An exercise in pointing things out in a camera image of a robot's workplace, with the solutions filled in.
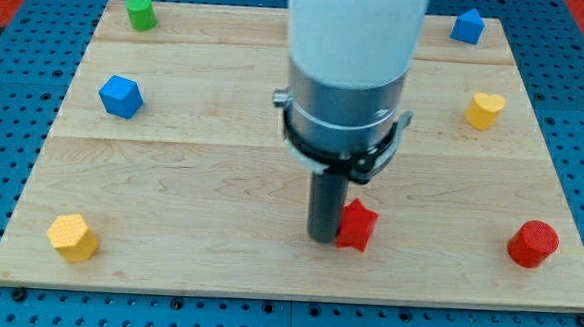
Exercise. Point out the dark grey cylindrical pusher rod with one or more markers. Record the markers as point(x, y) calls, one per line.
point(326, 201)

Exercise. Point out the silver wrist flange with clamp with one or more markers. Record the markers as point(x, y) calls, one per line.
point(343, 131)

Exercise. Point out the red star block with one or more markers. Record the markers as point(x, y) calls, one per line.
point(357, 223)

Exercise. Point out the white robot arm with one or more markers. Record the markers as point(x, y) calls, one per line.
point(348, 61)

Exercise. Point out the yellow heart block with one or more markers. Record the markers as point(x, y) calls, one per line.
point(484, 110)

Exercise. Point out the blue pentagon block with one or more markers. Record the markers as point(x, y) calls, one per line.
point(468, 27)

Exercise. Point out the wooden board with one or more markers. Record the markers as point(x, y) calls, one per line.
point(197, 195)

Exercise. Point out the red cylinder block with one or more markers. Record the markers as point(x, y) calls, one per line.
point(533, 243)

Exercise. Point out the blue cube block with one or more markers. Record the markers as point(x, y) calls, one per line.
point(121, 97)

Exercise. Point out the green cylinder block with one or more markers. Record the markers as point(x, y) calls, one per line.
point(141, 14)

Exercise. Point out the yellow hexagon block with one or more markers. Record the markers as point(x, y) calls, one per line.
point(72, 238)

